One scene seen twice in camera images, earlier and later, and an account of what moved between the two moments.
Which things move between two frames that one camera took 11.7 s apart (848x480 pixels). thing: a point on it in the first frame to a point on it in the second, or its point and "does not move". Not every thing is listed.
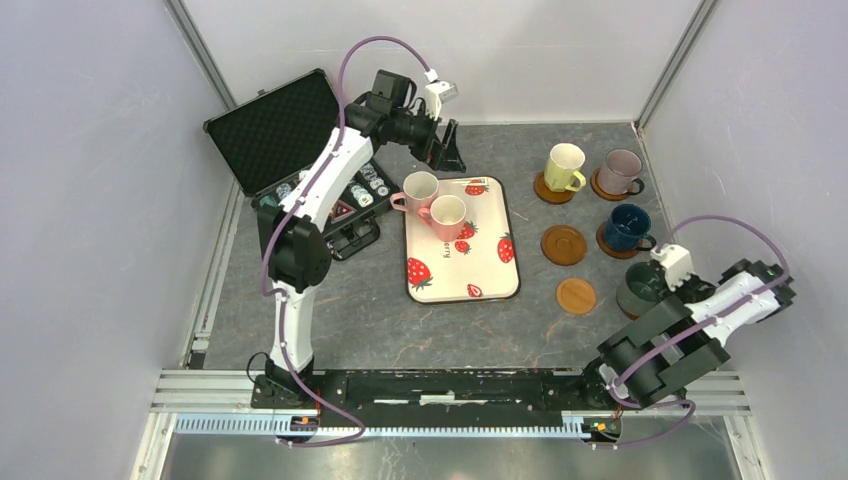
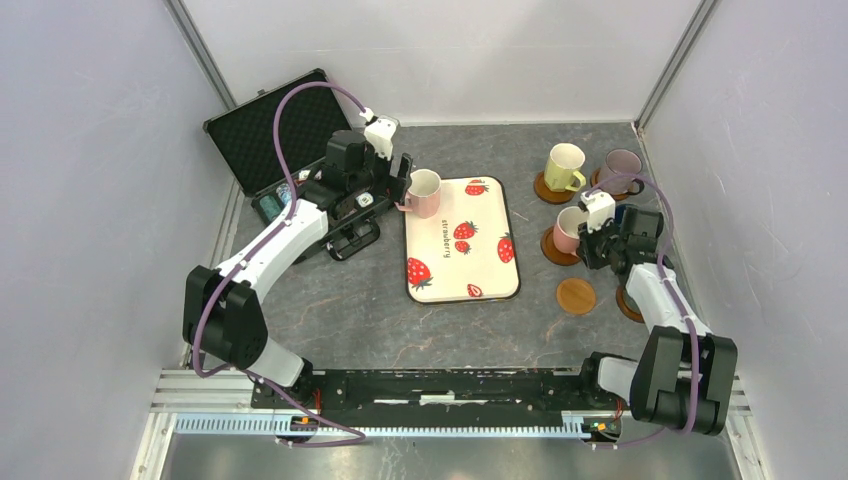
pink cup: (445, 216) to (566, 229)
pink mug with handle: (419, 189) does not move
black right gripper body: (691, 290) to (599, 246)
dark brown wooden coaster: (596, 187) does not move
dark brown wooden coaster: (563, 245) does not move
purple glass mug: (619, 173) does not move
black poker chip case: (266, 142) does not move
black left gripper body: (419, 133) to (376, 180)
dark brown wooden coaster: (545, 193) does not move
